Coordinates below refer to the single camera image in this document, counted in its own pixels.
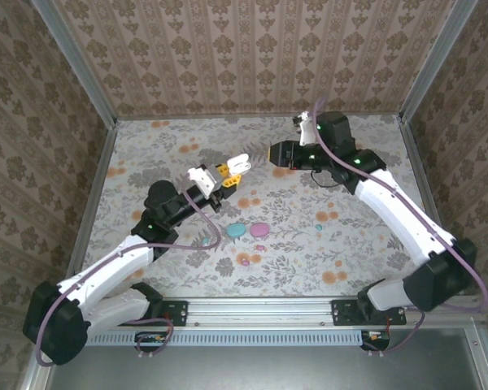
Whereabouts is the slotted white cable duct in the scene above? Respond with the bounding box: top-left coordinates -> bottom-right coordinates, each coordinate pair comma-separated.
85,331 -> 369,347

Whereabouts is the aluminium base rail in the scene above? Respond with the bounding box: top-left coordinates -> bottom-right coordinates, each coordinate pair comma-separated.
44,296 -> 488,328

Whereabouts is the thin black cable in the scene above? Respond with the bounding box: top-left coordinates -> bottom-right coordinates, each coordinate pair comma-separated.
311,170 -> 342,189

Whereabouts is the grey metal shelf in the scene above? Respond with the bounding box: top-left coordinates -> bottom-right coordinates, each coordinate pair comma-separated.
22,327 -> 488,390

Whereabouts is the black connector box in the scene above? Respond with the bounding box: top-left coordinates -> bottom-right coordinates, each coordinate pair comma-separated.
134,331 -> 168,353
360,329 -> 391,353

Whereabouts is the aluminium side rail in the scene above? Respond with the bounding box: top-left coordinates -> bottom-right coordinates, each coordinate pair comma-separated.
67,119 -> 118,281
398,115 -> 467,296

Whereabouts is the aluminium corner post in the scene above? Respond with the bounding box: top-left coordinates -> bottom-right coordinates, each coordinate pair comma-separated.
30,0 -> 119,129
399,0 -> 471,123

